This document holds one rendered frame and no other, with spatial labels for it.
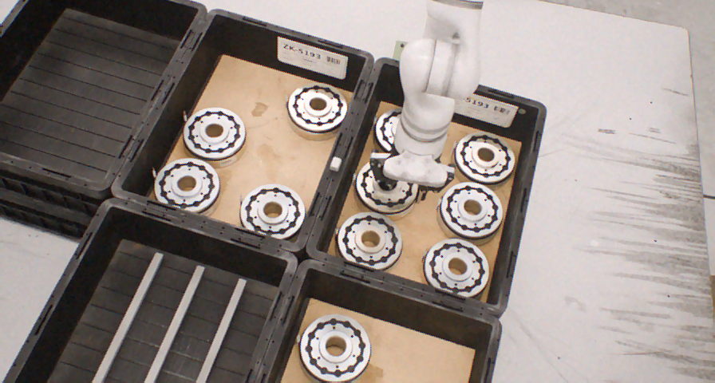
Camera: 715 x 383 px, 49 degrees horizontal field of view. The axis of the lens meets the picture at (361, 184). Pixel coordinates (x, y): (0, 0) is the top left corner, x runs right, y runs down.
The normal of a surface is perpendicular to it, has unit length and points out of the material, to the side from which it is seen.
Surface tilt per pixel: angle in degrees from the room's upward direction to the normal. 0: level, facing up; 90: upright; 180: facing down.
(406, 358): 0
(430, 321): 90
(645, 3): 0
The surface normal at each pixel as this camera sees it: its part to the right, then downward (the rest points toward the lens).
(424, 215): 0.10, -0.51
